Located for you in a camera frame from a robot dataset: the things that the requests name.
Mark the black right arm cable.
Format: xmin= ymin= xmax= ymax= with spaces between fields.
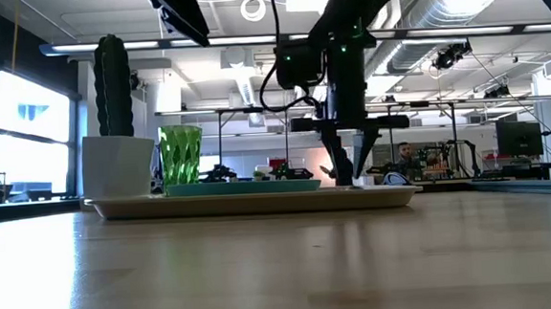
xmin=252 ymin=0 xmax=324 ymax=114

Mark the tall green cactus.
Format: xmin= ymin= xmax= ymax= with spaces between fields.
xmin=91 ymin=33 xmax=136 ymax=139

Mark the small black ceiling camera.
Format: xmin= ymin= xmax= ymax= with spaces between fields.
xmin=484 ymin=84 xmax=511 ymax=99

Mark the black computer monitor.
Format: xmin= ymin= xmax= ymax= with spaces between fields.
xmin=495 ymin=117 xmax=545 ymax=159

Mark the black ceiling camera cluster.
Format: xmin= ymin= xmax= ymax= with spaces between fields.
xmin=430 ymin=40 xmax=475 ymax=72

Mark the white blue rounded object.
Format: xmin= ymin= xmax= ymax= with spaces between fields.
xmin=380 ymin=169 xmax=411 ymax=188

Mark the person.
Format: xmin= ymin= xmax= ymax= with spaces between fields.
xmin=392 ymin=140 xmax=420 ymax=180

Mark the teal plate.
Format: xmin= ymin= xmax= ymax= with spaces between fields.
xmin=165 ymin=175 xmax=322 ymax=202

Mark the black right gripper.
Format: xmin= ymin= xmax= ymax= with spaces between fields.
xmin=285 ymin=33 xmax=415 ymax=190

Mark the green faceted plastic cup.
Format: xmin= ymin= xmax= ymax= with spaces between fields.
xmin=158 ymin=122 xmax=208 ymax=188

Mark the beige plastic tray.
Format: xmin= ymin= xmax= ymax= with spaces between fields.
xmin=83 ymin=177 xmax=425 ymax=229

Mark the white coiled cable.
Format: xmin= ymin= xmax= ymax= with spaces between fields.
xmin=239 ymin=0 xmax=268 ymax=23

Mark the silver ceiling air duct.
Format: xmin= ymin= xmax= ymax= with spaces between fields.
xmin=361 ymin=0 xmax=520 ymax=78

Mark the black background rig frame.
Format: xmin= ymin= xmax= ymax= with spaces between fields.
xmin=217 ymin=104 xmax=292 ymax=178
xmin=386 ymin=99 xmax=459 ymax=177

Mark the long ceiling light strip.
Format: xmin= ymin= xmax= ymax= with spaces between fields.
xmin=37 ymin=12 xmax=551 ymax=63

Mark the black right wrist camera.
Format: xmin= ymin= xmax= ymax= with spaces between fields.
xmin=274 ymin=39 xmax=326 ymax=91

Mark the bright window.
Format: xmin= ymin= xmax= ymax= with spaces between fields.
xmin=0 ymin=65 xmax=78 ymax=201

